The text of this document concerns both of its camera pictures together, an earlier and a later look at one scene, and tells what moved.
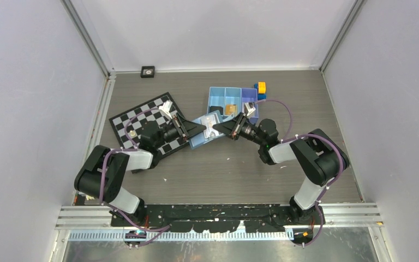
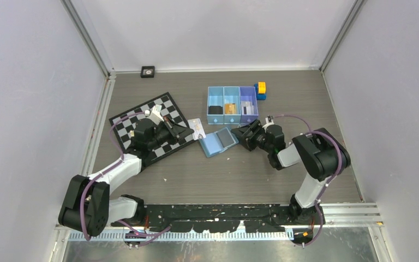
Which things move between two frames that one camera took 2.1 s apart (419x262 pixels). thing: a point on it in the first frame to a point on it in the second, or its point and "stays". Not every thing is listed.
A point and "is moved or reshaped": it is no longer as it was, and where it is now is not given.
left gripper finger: [190, 129] to [180, 131]
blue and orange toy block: [261, 90] stays
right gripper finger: [227, 127] to [243, 133]
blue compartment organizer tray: [231, 101] stays
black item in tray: [214, 108] stays
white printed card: [209, 121] is moved or reshaped
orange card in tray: [231, 109] stays
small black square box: [148, 71] stays
